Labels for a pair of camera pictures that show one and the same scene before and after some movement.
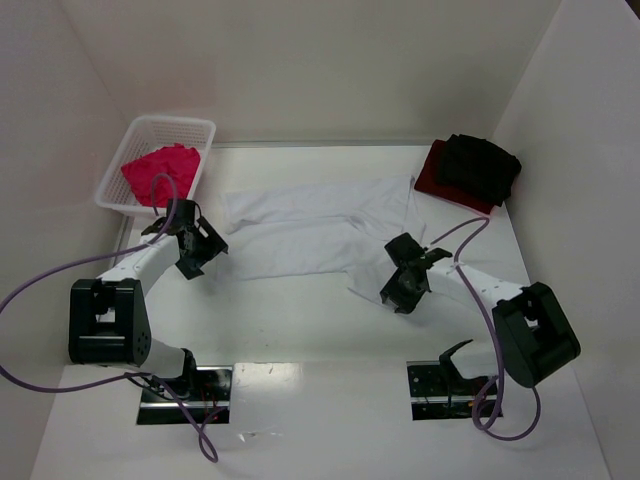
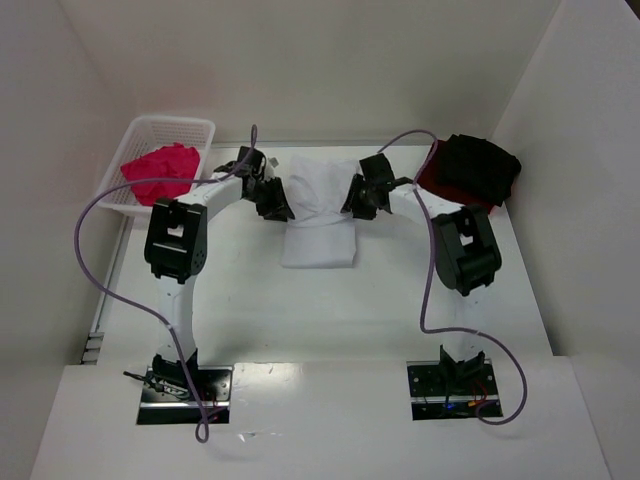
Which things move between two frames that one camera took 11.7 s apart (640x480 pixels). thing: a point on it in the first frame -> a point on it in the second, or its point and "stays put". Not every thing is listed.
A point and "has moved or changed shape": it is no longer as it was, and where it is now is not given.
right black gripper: [405, 272] -> [356, 197]
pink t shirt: [183, 162] stays put
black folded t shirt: [477, 166] stays put
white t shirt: [323, 227] has moved or changed shape
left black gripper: [201, 248] -> [273, 198]
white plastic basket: [148, 134] stays put
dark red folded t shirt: [428, 182] stays put
